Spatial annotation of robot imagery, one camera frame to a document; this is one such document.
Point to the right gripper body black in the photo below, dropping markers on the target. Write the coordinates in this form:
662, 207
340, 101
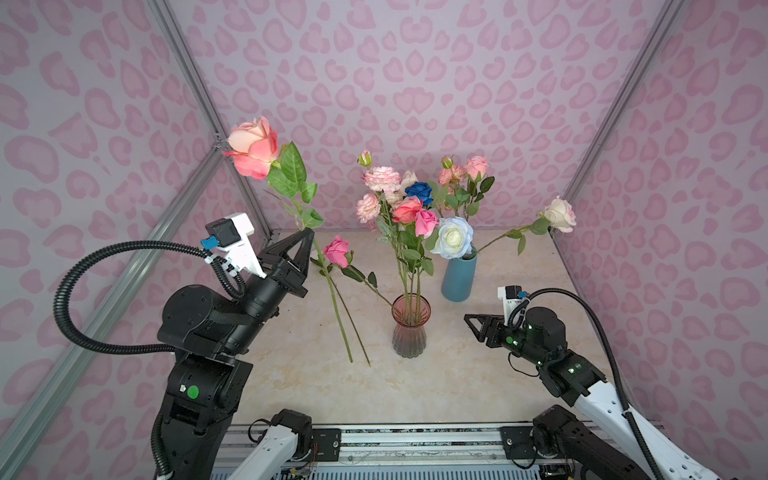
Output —
513, 340

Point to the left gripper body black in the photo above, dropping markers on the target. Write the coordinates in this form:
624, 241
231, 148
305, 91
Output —
287, 280

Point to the magenta rose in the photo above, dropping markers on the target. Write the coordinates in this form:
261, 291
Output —
338, 256
425, 225

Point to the teal ceramic vase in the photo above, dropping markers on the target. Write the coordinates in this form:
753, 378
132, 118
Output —
459, 277

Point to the dark red glass vase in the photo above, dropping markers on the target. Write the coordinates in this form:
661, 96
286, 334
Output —
410, 327

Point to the light blue white rose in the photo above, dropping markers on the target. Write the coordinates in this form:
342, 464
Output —
454, 238

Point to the salmon pink rose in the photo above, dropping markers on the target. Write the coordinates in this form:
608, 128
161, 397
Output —
256, 153

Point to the pink peony flower stem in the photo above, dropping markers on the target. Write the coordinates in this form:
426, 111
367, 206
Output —
373, 208

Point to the peach spray rose branch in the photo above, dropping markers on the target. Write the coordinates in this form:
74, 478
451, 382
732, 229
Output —
395, 198

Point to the dark blue small flower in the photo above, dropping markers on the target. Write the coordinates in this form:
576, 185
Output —
422, 191

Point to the pink spray rose branch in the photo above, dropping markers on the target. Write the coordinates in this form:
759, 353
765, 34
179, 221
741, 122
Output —
461, 188

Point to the large cream peach rose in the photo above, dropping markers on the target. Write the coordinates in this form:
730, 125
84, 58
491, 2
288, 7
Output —
408, 179

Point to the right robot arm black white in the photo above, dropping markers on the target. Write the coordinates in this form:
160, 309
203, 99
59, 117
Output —
639, 449

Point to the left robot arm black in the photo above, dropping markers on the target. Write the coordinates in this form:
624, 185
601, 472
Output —
209, 332

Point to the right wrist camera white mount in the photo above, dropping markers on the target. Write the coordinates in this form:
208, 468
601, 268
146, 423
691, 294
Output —
511, 297

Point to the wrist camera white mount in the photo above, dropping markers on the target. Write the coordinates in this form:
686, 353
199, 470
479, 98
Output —
231, 236
511, 297

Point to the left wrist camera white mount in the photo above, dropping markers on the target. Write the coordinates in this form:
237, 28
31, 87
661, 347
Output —
231, 236

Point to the aluminium rail base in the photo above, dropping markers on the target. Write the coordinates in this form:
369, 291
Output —
461, 451

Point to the aluminium corner frame post left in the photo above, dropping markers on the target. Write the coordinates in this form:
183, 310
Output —
179, 48

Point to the aluminium corner frame post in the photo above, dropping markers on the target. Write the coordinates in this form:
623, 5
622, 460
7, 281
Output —
179, 48
663, 26

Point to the aluminium corner frame post right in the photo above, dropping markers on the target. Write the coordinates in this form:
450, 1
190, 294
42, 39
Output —
663, 26

